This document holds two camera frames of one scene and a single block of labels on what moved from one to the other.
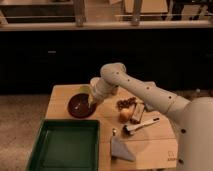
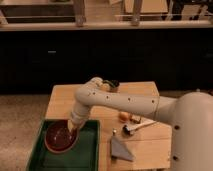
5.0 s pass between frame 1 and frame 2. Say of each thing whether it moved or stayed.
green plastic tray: stayed
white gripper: moved
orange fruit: stayed
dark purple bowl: moved
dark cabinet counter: stayed
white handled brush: stayed
